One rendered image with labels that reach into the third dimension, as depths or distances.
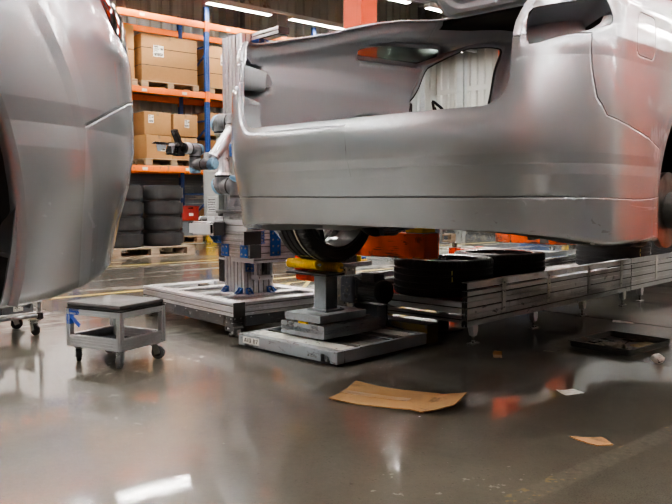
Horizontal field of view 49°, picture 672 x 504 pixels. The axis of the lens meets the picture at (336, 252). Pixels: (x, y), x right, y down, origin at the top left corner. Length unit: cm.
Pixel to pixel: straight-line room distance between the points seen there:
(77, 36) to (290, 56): 267
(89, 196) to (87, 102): 15
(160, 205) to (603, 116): 980
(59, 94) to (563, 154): 171
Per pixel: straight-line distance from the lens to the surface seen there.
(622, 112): 272
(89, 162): 130
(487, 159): 257
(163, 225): 1188
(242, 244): 489
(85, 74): 130
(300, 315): 439
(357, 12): 508
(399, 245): 471
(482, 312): 472
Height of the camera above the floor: 90
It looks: 4 degrees down
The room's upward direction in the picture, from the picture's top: straight up
